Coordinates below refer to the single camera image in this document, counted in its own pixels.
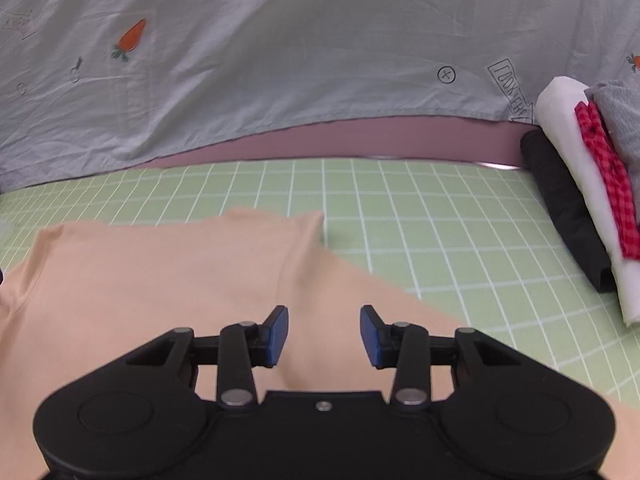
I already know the beige long-sleeve shirt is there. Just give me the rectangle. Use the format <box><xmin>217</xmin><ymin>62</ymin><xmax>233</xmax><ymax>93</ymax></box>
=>
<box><xmin>1</xmin><ymin>209</ymin><xmax>639</xmax><ymax>479</ymax></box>

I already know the green grid cutting mat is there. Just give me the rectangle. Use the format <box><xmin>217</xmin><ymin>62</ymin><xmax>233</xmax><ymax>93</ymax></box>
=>
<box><xmin>1</xmin><ymin>158</ymin><xmax>639</xmax><ymax>404</ymax></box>

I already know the folded black garment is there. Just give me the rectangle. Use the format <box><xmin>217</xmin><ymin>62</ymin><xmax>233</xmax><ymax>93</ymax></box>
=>
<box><xmin>520</xmin><ymin>129</ymin><xmax>617</xmax><ymax>292</ymax></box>

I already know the grey carrot-print backdrop sheet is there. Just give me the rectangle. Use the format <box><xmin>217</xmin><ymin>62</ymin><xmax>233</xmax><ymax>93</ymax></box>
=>
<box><xmin>1</xmin><ymin>0</ymin><xmax>639</xmax><ymax>191</ymax></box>

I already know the folded red checked garment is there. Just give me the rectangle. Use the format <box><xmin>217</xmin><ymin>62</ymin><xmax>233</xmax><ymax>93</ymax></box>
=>
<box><xmin>574</xmin><ymin>102</ymin><xmax>639</xmax><ymax>260</ymax></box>

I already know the folded grey garment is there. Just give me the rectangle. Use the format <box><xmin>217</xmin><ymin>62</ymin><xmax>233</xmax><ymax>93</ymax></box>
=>
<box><xmin>586</xmin><ymin>80</ymin><xmax>640</xmax><ymax>209</ymax></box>

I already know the folded white garment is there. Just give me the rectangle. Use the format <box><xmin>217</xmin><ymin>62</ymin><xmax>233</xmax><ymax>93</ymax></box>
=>
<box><xmin>534</xmin><ymin>76</ymin><xmax>639</xmax><ymax>326</ymax></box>

